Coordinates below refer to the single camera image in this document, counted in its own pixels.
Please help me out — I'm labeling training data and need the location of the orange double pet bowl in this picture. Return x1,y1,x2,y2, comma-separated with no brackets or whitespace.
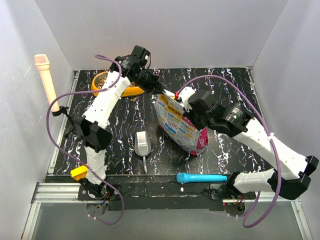
90,70,146,98

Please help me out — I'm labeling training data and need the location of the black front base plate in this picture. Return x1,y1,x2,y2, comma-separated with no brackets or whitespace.
77,173,253,212

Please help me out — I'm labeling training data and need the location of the pet food bag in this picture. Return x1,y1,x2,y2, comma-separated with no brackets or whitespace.
155,91,208,156

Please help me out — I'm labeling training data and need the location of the metal food scoop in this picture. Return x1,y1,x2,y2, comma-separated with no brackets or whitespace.
134,131,151,175

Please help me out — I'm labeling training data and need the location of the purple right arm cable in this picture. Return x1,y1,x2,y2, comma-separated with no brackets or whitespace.
174,74,282,229

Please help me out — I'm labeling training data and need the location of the blue toy microphone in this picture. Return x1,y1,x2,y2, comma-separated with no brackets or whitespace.
176,173,228,184

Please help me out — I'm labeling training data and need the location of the yellow toy brick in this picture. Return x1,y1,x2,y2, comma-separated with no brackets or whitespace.
70,165,88,181

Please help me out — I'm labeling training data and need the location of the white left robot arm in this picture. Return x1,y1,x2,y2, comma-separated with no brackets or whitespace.
73,52,164,200

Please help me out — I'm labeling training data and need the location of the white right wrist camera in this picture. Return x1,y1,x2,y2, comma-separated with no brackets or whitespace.
176,86,196,112

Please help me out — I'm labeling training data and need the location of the aluminium front rail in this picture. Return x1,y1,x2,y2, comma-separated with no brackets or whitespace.
20,182,88,240

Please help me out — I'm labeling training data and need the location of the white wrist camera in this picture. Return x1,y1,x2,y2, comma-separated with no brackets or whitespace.
131,45,151,67
176,86,196,112

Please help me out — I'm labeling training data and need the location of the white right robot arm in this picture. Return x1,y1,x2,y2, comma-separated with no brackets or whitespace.
179,87,319,200

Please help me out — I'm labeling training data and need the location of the black microphone stand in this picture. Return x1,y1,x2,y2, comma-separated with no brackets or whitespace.
51,106,75,126

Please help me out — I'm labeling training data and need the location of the pink toy microphone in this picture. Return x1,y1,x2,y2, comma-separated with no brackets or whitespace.
34,54,57,104

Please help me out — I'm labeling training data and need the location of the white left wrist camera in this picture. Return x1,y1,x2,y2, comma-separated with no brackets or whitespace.
131,45,151,67

